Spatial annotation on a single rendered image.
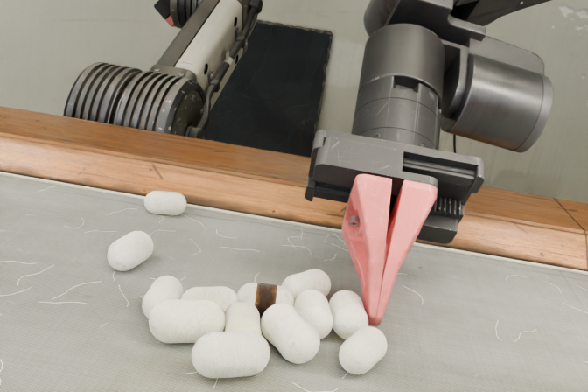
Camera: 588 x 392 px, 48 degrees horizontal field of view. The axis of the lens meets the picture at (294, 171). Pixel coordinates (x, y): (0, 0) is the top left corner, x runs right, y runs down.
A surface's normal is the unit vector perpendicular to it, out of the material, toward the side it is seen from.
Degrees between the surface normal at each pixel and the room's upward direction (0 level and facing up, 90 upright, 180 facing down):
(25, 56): 90
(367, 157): 41
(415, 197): 62
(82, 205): 0
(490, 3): 130
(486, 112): 96
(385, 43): 52
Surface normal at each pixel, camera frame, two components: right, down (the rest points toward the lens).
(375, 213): 0.00, -0.20
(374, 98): -0.54, -0.54
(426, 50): 0.47, -0.41
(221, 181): 0.05, -0.47
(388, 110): -0.26, -0.56
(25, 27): -0.04, 0.29
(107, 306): 0.15, -0.95
